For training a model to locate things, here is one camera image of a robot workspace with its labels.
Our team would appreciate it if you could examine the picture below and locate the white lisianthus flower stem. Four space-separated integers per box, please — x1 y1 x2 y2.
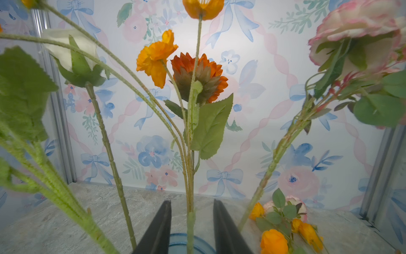
1 46 118 254

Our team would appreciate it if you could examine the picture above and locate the aluminium corner post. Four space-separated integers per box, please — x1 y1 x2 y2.
359 125 406 225
30 9 77 185

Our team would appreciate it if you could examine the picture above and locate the white rose flower stem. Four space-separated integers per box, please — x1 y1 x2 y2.
41 29 137 249

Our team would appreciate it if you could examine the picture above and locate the aluminium corner post left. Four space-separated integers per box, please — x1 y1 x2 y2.
30 9 77 185

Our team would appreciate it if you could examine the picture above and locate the orange-red gerbera flower stem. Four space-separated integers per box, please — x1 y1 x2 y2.
165 53 233 211

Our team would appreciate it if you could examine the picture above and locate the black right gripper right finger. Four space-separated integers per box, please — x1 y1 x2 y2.
213 200 253 254

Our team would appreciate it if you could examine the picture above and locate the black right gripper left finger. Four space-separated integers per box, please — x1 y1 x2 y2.
132 201 171 254

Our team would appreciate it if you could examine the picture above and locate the orange poppy flower spray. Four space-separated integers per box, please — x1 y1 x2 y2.
18 0 225 254

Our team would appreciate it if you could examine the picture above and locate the aluminium corner post right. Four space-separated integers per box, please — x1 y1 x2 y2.
359 125 406 225

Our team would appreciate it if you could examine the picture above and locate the pink carnation flower spray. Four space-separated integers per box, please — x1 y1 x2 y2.
238 1 406 229

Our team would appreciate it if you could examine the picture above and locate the blue purple glass vase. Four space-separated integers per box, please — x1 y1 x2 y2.
168 233 216 254

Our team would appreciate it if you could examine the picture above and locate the orange ranunculus flower spray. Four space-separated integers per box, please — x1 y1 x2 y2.
249 189 327 254

